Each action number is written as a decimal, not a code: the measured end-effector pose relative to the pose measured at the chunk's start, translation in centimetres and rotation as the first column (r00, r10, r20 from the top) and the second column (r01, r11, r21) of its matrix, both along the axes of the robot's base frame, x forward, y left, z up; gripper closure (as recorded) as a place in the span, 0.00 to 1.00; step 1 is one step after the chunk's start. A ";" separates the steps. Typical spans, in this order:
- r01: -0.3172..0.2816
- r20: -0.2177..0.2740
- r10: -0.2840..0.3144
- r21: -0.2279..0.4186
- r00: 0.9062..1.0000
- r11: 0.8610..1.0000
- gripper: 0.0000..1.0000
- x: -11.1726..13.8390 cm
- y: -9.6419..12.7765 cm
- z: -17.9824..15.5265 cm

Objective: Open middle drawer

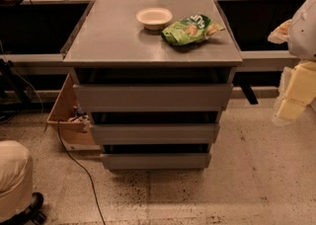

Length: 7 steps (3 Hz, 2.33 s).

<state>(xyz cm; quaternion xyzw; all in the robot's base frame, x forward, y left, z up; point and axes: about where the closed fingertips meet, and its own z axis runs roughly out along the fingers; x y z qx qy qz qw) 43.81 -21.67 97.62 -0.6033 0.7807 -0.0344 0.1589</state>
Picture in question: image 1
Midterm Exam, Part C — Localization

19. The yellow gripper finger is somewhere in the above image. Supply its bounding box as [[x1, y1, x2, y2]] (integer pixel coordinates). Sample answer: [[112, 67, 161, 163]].
[[268, 19, 291, 44], [273, 97, 306, 126]]

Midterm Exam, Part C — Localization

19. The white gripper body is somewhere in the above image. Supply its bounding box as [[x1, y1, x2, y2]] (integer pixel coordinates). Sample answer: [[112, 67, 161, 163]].
[[278, 61, 316, 105]]

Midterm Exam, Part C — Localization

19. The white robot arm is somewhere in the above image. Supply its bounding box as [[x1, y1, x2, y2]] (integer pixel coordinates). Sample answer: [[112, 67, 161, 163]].
[[268, 0, 316, 126]]

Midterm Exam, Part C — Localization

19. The grey top drawer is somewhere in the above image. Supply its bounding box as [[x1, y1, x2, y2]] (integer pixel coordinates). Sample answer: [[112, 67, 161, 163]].
[[73, 84, 232, 113]]

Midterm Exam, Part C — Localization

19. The grey drawer cabinet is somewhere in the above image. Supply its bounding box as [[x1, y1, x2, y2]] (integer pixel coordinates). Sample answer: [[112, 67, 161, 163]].
[[64, 0, 242, 170]]

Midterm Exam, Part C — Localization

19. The green chip bag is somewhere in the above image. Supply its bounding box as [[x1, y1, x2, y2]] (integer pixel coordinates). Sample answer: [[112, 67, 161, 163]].
[[161, 14, 224, 46]]

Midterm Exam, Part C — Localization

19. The white bowl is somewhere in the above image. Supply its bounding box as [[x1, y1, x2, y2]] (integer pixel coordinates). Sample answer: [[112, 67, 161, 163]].
[[136, 8, 173, 31]]

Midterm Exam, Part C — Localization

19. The wooden box on floor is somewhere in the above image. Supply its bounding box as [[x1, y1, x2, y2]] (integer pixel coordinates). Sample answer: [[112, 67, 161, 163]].
[[46, 75, 99, 151]]

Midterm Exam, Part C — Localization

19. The black shoe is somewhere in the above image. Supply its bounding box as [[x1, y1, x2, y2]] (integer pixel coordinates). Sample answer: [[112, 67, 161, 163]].
[[0, 192, 46, 225]]

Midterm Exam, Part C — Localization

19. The person's beige trouser leg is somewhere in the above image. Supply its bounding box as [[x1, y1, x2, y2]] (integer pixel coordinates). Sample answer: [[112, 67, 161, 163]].
[[0, 140, 34, 222]]

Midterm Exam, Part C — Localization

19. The grey metal rail frame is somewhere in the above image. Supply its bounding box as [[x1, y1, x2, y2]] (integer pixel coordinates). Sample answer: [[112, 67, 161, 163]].
[[0, 0, 306, 75]]

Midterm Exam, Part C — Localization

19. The black floor cable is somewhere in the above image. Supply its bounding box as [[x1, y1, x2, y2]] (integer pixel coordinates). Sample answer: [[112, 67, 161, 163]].
[[56, 119, 107, 225]]

